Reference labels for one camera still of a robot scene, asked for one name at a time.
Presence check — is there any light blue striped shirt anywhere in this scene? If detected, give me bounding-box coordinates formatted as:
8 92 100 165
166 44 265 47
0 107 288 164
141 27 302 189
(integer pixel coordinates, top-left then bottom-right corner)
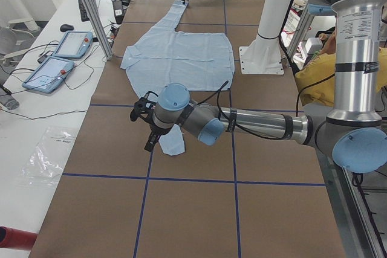
120 0 235 155

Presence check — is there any black keyboard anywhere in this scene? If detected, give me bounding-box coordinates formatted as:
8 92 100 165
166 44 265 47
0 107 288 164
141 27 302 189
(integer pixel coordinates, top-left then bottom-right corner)
77 0 89 22

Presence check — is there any clear plastic bag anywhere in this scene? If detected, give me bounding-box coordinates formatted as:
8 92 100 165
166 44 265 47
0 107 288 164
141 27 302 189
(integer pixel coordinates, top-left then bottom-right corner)
15 126 79 188

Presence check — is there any upper blue teach pendant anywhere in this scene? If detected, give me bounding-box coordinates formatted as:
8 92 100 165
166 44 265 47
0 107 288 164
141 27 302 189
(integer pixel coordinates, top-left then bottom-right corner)
53 31 93 59

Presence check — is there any blue teach pendant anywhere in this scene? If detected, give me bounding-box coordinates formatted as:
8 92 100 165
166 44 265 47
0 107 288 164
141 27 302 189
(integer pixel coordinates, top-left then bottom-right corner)
53 31 93 59
22 56 75 94

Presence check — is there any lower blue teach pendant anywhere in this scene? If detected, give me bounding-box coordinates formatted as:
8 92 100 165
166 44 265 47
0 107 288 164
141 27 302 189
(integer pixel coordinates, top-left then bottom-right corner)
22 56 75 94

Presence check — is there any black computer mouse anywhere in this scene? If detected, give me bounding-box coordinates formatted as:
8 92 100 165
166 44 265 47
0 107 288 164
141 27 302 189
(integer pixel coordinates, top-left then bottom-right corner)
60 24 74 32

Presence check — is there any person in yellow shirt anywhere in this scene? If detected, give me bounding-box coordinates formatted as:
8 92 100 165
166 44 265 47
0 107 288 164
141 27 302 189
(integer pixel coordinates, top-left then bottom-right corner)
294 30 387 106

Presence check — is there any red cylinder object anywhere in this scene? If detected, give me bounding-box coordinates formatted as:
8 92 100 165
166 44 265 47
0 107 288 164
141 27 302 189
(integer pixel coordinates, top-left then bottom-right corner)
1 226 37 251

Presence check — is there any aluminium frame post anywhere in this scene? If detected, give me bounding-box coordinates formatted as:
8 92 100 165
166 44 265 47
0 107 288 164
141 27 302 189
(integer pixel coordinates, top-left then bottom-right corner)
82 0 112 60

